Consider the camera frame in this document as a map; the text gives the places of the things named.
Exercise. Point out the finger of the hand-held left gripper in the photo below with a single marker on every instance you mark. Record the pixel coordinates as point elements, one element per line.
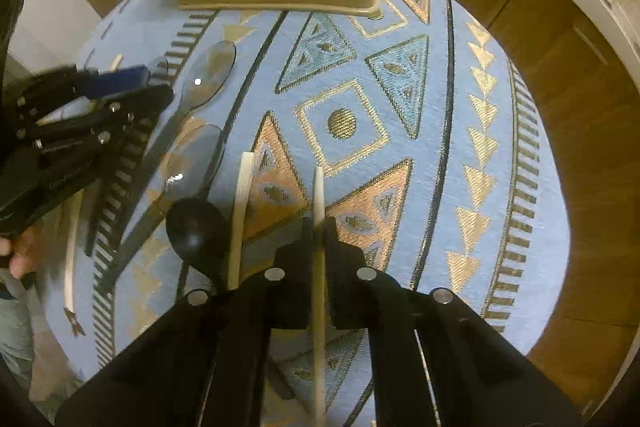
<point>117,79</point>
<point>145,102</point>

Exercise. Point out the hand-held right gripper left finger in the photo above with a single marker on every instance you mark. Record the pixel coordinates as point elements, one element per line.
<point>300,287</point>

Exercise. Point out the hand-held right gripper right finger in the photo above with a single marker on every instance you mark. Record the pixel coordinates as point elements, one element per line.
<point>340,287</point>

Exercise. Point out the transparent grey plastic spoon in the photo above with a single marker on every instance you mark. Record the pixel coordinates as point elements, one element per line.
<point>210,74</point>
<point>192,167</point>

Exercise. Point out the black plastic spoon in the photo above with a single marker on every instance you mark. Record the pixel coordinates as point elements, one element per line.
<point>197,232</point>

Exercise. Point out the person's left hand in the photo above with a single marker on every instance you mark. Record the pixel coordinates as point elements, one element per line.
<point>22,254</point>

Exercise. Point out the person's trouser leg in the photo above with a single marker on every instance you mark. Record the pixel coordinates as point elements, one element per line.
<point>17,337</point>

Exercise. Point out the blue patterned round mat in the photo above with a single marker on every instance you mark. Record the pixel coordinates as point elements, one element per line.
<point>440,82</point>

